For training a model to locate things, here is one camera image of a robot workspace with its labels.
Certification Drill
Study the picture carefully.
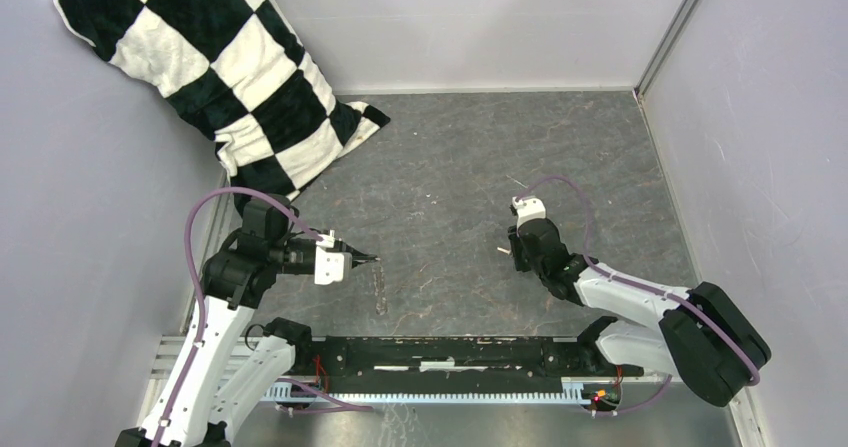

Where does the metal key organizer plate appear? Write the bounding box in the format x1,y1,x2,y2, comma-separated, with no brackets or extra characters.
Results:
373,262,388,316

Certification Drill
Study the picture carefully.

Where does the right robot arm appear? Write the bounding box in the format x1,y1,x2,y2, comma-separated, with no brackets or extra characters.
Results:
508,219,772,407

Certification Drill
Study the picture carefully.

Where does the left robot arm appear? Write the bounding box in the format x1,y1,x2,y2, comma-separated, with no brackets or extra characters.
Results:
116,187,378,446

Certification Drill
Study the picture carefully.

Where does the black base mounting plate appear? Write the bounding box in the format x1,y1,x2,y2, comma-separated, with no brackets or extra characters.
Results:
288,336,644,395

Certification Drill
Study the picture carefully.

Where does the black and white checkered pillow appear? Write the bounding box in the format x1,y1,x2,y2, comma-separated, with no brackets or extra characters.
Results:
54,0,390,199

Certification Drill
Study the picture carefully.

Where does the aluminium corner profile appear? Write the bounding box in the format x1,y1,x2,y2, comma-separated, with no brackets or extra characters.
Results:
633,0,701,103

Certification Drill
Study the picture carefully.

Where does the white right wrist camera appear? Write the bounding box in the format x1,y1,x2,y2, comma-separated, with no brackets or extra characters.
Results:
511,195,547,228

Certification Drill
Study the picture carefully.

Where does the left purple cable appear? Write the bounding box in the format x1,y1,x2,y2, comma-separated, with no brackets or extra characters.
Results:
148,186,376,447

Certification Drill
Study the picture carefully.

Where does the purple cable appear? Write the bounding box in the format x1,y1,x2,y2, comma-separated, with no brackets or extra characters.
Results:
148,186,376,447
516,175,762,419

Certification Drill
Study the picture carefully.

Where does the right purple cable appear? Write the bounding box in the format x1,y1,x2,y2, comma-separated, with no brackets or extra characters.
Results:
516,175,762,419

